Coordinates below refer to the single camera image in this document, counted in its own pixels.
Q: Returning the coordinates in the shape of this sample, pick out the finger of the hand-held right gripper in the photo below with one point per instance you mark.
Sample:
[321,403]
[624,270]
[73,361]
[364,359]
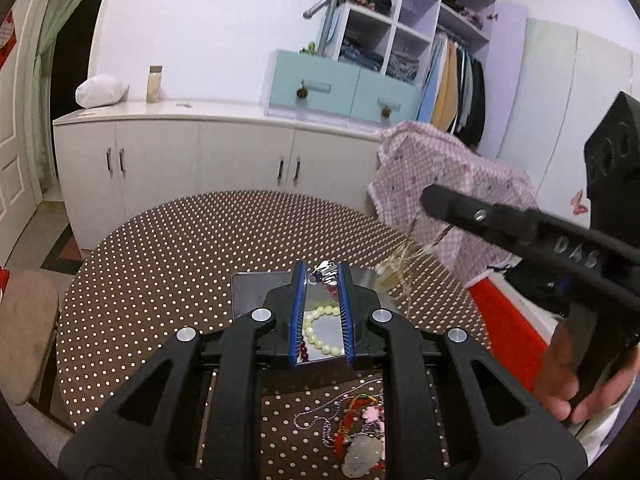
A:
[465,210]

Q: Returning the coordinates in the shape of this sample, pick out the silver metal tray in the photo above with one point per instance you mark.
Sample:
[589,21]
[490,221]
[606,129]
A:
[250,295]

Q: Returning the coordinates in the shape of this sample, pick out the light blue drawer unit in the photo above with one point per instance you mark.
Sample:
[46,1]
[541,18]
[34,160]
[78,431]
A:
[290,70]

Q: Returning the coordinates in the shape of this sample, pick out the pine cone ornament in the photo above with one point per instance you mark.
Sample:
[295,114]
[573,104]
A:
[302,94]
[385,112]

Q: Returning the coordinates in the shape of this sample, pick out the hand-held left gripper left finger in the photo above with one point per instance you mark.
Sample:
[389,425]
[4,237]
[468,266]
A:
[299,310]

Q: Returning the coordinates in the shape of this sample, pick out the grey folded clothes stack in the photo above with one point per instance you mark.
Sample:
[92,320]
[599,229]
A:
[402,66]

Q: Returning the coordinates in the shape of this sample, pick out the white sideboard cabinet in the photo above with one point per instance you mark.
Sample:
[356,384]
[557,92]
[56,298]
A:
[160,160]

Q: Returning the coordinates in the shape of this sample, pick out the white panel door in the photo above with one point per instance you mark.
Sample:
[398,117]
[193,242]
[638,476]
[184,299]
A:
[15,170]

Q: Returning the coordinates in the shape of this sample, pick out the row of hanging clothes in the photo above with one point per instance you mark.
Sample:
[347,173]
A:
[457,90]

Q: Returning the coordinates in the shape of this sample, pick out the white plastic bag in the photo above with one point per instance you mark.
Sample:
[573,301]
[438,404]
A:
[102,91]

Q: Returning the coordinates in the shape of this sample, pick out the cream bottle with lid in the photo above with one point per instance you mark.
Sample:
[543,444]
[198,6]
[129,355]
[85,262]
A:
[154,85]

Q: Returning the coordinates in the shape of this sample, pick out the small green plant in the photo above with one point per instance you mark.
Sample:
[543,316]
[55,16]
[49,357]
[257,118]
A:
[309,49]

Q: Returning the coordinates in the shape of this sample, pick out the red cloth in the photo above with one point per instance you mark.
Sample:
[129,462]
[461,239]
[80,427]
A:
[505,325]

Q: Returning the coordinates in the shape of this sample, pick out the green curtain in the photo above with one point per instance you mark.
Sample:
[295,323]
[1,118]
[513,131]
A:
[50,35]

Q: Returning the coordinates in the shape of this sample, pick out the person's right hand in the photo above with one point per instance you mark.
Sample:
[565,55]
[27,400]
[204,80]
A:
[555,375]

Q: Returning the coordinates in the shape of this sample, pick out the folded jeans stack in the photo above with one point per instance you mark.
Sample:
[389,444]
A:
[360,55]

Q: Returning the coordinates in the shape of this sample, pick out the brown cushioned stool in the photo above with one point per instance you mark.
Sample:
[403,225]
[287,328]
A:
[25,330]

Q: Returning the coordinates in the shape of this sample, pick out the butterfly wall sticker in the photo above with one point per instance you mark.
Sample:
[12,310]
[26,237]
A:
[580,204]

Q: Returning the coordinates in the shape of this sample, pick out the silver hair clip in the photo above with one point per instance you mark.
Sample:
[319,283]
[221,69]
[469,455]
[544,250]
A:
[325,270]

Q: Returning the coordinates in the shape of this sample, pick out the dark clothes heap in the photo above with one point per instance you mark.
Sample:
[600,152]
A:
[462,10]

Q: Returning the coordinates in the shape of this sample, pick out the pink checked cloth cover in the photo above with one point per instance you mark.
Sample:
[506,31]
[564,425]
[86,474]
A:
[440,160]

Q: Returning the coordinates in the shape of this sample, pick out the pale green jade pendant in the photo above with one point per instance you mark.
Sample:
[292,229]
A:
[360,457]

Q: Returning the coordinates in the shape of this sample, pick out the brown polka dot tablecloth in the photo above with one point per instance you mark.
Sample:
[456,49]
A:
[175,260]

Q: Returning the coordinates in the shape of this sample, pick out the red diamond door decoration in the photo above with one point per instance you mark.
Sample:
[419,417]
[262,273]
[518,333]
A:
[6,40]

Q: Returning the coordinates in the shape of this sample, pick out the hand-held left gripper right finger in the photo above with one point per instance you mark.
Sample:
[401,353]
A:
[345,310]

